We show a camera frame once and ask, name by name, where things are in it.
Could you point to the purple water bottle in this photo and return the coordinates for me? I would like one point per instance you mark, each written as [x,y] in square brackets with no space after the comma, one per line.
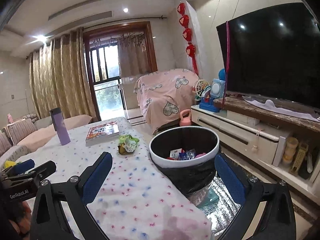
[59,126]

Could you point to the pink heart cover furniture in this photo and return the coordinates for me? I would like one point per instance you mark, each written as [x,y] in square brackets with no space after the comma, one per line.
[163,95]

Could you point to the colourful children's book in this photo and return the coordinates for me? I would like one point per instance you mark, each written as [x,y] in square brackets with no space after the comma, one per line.
[102,133]

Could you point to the blue spiky ball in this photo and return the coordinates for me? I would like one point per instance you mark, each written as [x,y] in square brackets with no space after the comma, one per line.
[222,74]

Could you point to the pink plastic wrapper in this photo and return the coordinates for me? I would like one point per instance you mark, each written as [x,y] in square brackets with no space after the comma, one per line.
[200,155]

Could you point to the floral white tablecloth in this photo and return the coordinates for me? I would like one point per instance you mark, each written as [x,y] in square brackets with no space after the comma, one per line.
[136,201]

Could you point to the pink sofa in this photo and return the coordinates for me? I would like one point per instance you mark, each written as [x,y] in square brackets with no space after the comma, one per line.
[10,152]

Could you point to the black television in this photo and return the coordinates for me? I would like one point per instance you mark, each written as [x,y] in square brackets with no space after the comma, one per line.
[274,52]

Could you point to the silver foil floor mat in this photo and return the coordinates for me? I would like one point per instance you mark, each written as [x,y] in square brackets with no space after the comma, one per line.
[215,201]

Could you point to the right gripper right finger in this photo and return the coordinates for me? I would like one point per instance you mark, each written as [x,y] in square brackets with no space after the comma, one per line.
[278,218]

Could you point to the pink stick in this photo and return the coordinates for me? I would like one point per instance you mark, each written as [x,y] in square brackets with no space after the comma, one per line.
[227,62]

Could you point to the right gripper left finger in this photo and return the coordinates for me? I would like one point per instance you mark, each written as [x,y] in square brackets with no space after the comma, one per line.
[49,220]

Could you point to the gold curtain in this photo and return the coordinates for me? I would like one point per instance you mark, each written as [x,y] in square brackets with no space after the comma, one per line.
[58,77]

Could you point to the striped pink cushion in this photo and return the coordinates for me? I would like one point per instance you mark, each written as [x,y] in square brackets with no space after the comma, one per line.
[21,129]

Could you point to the white TV cabinet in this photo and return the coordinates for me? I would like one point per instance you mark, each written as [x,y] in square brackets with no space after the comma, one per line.
[261,136]

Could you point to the pink kettlebell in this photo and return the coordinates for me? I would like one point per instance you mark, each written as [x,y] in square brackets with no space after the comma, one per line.
[185,117]

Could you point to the left hand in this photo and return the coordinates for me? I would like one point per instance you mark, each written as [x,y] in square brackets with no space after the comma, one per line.
[15,220]

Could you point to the red white box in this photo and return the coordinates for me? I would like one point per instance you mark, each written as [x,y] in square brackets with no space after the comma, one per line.
[176,153]

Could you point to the red Chinese knot decoration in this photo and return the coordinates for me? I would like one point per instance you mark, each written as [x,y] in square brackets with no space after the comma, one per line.
[188,36]

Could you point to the blue toy machine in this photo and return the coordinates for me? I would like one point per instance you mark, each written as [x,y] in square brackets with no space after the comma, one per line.
[215,91]

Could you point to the colourful wire ball toy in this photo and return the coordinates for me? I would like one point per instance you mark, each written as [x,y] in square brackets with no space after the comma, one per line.
[199,87]

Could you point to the green snack wrapper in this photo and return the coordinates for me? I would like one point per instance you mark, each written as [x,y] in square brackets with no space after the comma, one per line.
[127,144]

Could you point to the black white trash bin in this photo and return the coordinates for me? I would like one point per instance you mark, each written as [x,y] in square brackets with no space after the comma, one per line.
[188,176]

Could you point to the blue plastic bag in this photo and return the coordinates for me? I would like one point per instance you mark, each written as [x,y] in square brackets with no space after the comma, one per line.
[188,155]

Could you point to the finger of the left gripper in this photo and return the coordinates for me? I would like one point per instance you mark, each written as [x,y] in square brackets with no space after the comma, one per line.
[21,168]
[43,171]

